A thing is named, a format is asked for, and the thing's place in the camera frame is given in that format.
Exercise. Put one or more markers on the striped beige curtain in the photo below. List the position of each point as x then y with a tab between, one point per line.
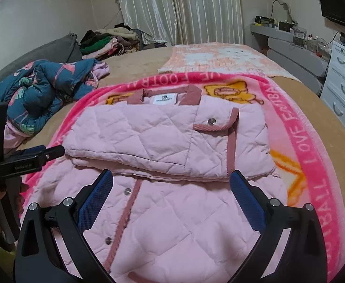
185	21

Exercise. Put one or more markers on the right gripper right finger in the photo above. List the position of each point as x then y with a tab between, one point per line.
290	247

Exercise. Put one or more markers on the pink quilted jacket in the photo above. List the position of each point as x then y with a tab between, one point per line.
171	215

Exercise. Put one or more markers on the peach kitty blanket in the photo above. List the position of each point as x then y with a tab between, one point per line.
227	58

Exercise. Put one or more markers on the navy floral comforter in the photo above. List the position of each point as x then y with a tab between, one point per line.
38	90

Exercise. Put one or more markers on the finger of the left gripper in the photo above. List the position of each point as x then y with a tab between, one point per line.
50	153

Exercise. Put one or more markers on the pile of folded clothes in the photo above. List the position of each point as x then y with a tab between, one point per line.
105	43

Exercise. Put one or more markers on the pink cartoon fleece blanket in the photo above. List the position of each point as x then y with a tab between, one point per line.
285	123

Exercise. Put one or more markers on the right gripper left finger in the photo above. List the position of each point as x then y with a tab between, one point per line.
38	258

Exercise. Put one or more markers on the grey curved desk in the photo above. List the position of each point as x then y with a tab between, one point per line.
305	65

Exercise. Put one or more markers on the white drawer chest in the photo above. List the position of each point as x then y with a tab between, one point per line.
333	93

